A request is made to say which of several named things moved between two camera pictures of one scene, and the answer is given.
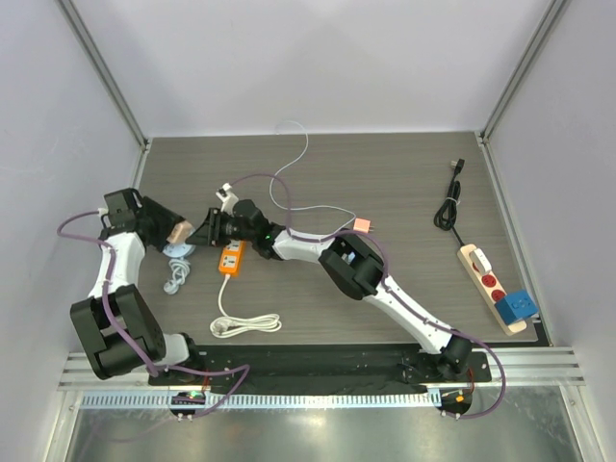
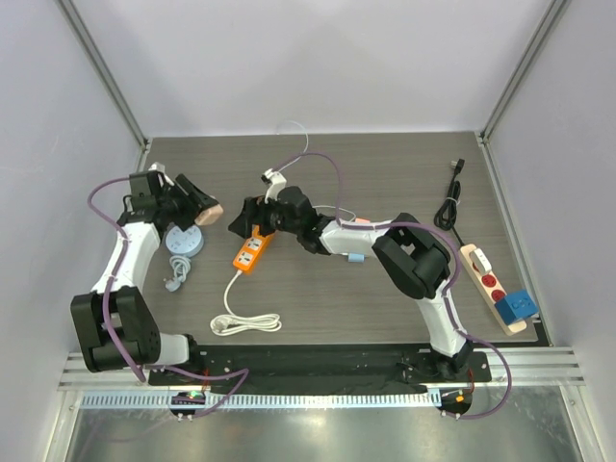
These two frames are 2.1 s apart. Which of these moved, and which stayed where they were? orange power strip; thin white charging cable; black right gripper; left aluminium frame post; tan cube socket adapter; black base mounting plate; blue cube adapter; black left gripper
Moved: tan cube socket adapter; orange power strip; black right gripper; black left gripper
Stayed: blue cube adapter; thin white charging cable; left aluminium frame post; black base mounting plate
